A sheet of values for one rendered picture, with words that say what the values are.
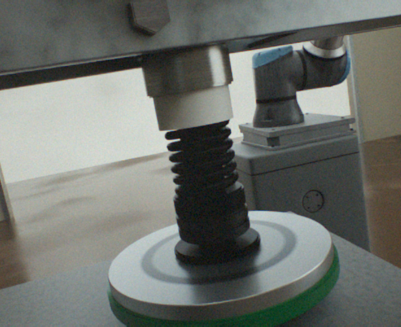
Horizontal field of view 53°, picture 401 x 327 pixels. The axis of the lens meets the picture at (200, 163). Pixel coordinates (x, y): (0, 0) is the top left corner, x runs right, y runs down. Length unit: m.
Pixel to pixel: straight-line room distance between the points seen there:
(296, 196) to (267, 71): 0.45
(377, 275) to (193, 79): 0.26
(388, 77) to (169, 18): 6.31
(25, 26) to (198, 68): 0.13
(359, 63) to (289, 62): 4.85
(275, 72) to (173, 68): 1.13
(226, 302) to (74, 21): 0.22
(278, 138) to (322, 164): 0.17
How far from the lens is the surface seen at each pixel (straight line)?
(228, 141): 0.36
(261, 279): 0.33
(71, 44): 0.29
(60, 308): 0.50
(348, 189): 1.47
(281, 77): 1.46
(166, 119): 0.35
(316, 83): 1.54
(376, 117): 6.45
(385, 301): 0.40
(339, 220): 1.48
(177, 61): 0.33
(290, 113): 1.46
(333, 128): 1.46
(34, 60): 0.28
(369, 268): 0.46
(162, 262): 0.39
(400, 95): 6.70
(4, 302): 0.56
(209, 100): 0.34
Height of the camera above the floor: 1.07
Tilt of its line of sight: 9 degrees down
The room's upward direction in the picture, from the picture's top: 10 degrees counter-clockwise
